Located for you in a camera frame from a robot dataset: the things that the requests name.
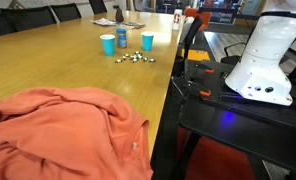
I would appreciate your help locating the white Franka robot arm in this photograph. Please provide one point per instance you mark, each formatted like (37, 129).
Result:
(266, 56)

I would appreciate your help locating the peanut butter jar blue label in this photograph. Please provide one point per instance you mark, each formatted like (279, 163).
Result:
(122, 40)

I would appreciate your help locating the blue plastic jar lid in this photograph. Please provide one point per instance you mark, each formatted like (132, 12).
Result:
(121, 30)

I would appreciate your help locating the small wrapped candy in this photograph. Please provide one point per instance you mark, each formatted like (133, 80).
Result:
(134, 60)
(123, 58)
(118, 61)
(152, 60)
(145, 59)
(126, 55)
(132, 57)
(136, 52)
(140, 56)

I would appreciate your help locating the blue paper cup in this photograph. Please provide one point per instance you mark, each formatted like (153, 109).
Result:
(108, 45)
(147, 42)

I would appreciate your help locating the dark printed magazine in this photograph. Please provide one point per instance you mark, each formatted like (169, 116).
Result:
(133, 24)

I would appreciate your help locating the white bottle red letter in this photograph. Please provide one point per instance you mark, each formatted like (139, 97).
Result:
(177, 19)

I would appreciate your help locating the dark brown bottle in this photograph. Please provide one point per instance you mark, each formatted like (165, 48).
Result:
(118, 15)

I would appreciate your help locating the crumpled printed paper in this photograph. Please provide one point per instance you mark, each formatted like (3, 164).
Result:
(104, 22)

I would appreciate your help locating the black swivel chair with armrest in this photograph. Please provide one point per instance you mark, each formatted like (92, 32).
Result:
(233, 58)

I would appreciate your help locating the orange chair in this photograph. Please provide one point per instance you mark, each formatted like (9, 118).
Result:
(201, 15)

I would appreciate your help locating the orange hooded sweatshirt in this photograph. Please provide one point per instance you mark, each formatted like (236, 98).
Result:
(64, 133)

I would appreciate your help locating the black robot mounting cart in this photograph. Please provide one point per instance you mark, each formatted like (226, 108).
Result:
(241, 126)

